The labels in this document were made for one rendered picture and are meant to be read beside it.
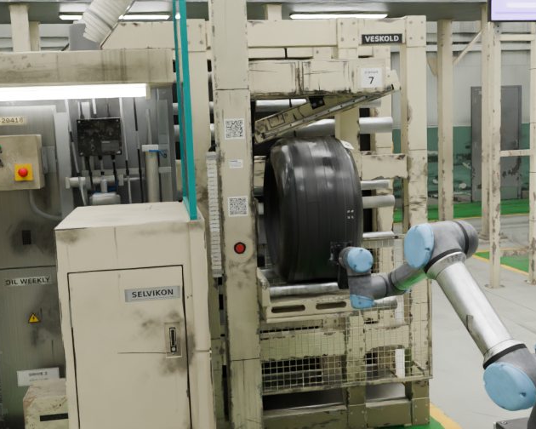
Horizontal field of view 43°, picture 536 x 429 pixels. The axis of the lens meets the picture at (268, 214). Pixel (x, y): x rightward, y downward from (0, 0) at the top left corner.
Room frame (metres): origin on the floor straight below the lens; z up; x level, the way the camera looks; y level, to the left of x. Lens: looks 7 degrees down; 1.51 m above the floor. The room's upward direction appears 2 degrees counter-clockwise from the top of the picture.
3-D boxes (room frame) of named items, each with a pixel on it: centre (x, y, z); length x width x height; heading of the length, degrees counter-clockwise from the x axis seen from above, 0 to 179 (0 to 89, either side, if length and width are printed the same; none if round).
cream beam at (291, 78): (3.00, -0.21, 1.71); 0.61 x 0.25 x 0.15; 99
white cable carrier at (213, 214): (2.59, 0.20, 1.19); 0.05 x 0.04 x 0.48; 9
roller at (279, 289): (2.55, -0.15, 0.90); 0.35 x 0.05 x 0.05; 99
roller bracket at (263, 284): (2.66, 0.05, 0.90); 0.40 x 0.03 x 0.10; 9
